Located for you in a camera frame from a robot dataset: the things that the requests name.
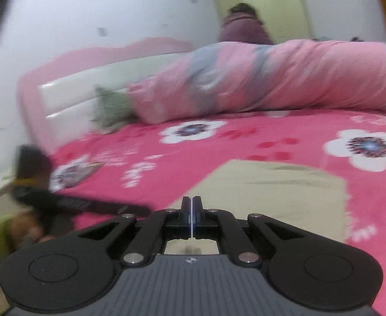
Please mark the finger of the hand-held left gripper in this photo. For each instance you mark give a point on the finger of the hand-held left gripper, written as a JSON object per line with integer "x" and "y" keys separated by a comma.
{"x": 120, "y": 210}

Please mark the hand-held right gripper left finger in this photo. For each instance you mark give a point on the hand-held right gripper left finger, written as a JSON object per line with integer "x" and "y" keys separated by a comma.
{"x": 187, "y": 217}

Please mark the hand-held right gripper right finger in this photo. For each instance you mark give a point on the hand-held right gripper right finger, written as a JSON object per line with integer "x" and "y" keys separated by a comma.
{"x": 196, "y": 217}

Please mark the beige pants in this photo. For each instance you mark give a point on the beige pants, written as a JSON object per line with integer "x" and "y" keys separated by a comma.
{"x": 262, "y": 197}

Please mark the person's left hand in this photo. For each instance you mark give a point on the person's left hand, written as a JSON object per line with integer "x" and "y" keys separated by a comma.
{"x": 25, "y": 227}

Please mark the pink floral bed blanket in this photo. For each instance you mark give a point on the pink floral bed blanket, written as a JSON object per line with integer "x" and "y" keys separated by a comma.
{"x": 140, "y": 158}

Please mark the white pink bed headboard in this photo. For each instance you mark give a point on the white pink bed headboard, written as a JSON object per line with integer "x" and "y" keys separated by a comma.
{"x": 81, "y": 85}

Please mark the green floral pillow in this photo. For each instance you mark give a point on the green floral pillow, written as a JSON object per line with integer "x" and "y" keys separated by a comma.
{"x": 114, "y": 108}

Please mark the pink grey floral quilt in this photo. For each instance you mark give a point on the pink grey floral quilt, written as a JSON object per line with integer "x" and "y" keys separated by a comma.
{"x": 278, "y": 75}

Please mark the pale yellow wardrobe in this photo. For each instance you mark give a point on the pale yellow wardrobe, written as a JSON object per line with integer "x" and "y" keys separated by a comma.
{"x": 278, "y": 6}

